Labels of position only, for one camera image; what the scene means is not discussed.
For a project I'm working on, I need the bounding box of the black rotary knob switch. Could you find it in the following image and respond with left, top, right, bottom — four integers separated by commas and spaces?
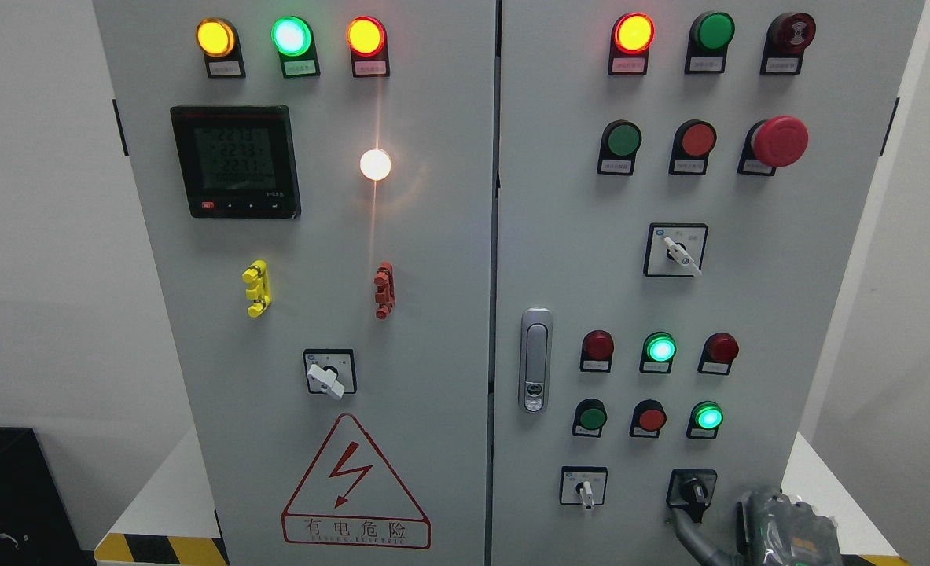
666, 469, 719, 524

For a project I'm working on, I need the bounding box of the grey electrical cabinet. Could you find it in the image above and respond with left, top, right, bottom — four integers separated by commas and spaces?
94, 1, 924, 565

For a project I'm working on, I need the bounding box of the red terminal connector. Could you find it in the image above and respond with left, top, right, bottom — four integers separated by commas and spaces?
373, 261, 396, 320

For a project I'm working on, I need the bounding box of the dark red indicator light left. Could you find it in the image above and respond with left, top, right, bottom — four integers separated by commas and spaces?
579, 329, 615, 373

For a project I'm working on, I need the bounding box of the dark red indicator light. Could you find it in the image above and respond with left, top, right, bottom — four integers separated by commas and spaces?
579, 329, 615, 373
697, 333, 739, 376

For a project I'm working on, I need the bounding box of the bright white indicator lamp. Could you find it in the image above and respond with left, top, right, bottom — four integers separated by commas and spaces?
359, 148, 392, 182

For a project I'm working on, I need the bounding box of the green push button lower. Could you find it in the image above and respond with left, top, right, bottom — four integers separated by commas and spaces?
572, 398, 608, 438

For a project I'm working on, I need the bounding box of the green push button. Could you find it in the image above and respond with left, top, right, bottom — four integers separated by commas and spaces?
597, 119, 643, 176
572, 398, 608, 438

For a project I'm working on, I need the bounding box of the lit green indicator middle row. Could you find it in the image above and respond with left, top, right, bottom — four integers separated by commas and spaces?
638, 331, 677, 375

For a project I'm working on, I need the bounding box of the yellow terminal connector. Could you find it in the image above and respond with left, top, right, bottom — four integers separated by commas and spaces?
241, 260, 273, 318

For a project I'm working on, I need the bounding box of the green push button upper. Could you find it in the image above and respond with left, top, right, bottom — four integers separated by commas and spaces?
597, 119, 643, 176

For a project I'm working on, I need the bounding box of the red push button lower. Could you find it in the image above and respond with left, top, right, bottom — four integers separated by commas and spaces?
629, 400, 667, 439

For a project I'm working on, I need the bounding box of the red push button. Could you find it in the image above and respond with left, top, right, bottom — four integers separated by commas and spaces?
668, 119, 717, 176
629, 400, 667, 439

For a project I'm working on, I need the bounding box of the red electric hazard warning sticker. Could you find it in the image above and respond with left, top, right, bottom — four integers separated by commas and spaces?
281, 413, 430, 550

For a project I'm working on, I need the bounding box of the black digital power meter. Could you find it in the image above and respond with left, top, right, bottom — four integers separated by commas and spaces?
170, 105, 302, 219

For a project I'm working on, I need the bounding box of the dark red indicator light right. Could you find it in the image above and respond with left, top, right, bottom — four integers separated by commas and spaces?
697, 333, 739, 376

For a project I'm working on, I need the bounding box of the red-rimmed yellow indicator light left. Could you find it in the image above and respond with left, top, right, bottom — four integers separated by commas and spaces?
347, 16, 390, 78

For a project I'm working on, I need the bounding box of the red-rimmed yellow indicator light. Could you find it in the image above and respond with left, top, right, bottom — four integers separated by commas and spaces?
608, 12, 656, 75
347, 16, 390, 78

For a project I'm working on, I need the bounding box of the red push button upper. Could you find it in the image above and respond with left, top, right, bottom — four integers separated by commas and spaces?
668, 119, 717, 176

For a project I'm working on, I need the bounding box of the lit green button lower right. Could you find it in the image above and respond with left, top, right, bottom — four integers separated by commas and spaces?
686, 401, 724, 439

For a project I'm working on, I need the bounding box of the lit green indicator light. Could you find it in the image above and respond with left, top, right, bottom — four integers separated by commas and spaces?
271, 16, 320, 79

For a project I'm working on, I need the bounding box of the red-rimmed yellow indicator light right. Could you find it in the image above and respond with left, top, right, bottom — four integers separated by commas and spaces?
608, 12, 656, 75

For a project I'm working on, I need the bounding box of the red emergency stop button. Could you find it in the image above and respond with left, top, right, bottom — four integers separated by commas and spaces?
737, 115, 809, 177

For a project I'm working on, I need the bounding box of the dark green indicator light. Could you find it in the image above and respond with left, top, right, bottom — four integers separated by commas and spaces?
684, 11, 737, 75

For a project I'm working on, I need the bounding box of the yellow indicator light top left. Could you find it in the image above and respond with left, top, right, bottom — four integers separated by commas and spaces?
195, 17, 246, 79

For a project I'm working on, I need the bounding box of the dark red buzzer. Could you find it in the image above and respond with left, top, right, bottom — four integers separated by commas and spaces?
759, 12, 816, 75

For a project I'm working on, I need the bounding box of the black box lower left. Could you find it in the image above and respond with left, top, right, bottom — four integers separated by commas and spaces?
0, 428, 87, 565

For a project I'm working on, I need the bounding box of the silver door lock handle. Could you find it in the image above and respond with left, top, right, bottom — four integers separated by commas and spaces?
519, 307, 553, 414

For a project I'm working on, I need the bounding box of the white selector switch left door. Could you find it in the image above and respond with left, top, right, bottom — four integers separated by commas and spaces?
303, 348, 358, 400

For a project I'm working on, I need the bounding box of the white selector switch upper right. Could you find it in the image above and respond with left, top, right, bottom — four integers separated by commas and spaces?
643, 222, 708, 278

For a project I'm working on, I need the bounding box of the small white selector switch bottom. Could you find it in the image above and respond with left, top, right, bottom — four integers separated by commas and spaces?
559, 465, 608, 511

